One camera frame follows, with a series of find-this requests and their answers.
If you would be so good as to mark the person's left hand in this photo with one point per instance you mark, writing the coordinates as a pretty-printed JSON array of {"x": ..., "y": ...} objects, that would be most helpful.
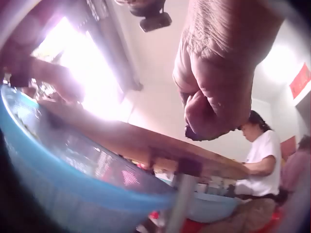
[{"x": 57, "y": 79}]

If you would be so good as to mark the person's right hand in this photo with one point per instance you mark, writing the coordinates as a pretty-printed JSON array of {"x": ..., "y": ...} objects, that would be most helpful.
[{"x": 218, "y": 60}]

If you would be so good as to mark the person's right thumb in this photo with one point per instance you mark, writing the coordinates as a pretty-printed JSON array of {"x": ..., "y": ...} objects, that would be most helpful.
[{"x": 195, "y": 111}]

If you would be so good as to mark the person's right fingers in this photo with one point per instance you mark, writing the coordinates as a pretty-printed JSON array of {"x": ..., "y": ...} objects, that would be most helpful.
[{"x": 228, "y": 111}]

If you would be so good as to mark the wooden table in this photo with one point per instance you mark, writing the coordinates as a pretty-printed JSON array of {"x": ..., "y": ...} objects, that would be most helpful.
[{"x": 136, "y": 140}]

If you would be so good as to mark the blue plastic basin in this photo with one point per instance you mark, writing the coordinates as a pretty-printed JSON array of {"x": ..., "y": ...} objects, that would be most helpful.
[{"x": 211, "y": 206}]

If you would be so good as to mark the bright window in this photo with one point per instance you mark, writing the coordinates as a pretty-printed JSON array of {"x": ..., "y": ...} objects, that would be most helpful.
[{"x": 80, "y": 72}]

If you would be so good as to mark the blue plastic strainer basket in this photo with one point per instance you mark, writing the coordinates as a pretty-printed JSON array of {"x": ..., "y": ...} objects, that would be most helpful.
[{"x": 73, "y": 184}]

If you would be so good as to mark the red paper wall sign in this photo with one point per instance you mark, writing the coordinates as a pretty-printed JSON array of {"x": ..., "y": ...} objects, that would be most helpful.
[{"x": 301, "y": 82}]

